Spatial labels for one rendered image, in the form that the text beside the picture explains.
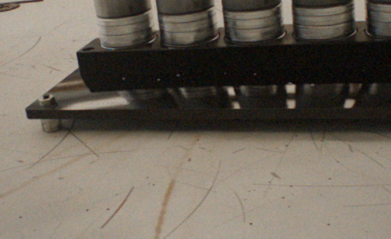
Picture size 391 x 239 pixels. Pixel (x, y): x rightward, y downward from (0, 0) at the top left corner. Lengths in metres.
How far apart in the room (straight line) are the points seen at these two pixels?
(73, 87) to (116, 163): 0.06
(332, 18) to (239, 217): 0.10
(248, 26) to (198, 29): 0.02
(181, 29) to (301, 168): 0.09
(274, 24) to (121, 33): 0.06
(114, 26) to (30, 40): 0.14
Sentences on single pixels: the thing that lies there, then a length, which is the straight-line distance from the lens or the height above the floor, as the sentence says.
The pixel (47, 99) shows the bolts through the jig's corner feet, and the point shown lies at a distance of 0.25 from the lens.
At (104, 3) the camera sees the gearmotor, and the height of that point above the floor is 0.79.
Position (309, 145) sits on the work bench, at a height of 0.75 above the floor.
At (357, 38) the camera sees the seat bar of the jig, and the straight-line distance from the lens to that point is 0.25.
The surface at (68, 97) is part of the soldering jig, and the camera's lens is 0.25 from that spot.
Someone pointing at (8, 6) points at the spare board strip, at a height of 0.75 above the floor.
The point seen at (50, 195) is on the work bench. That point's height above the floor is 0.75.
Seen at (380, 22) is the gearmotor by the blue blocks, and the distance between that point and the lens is 0.25.
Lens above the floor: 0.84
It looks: 19 degrees down
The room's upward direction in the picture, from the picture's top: 8 degrees counter-clockwise
